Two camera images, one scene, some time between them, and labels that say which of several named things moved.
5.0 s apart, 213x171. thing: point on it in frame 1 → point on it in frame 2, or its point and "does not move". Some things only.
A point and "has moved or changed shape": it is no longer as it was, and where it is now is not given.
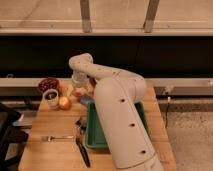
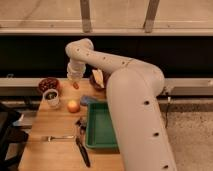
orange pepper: x=80 y=92 has moved or changed shape
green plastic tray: x=95 y=133 does not move
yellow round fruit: x=64 y=103 → x=73 y=107
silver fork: x=50 y=137 does not move
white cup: x=51 y=98 does not move
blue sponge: x=86 y=99 does not move
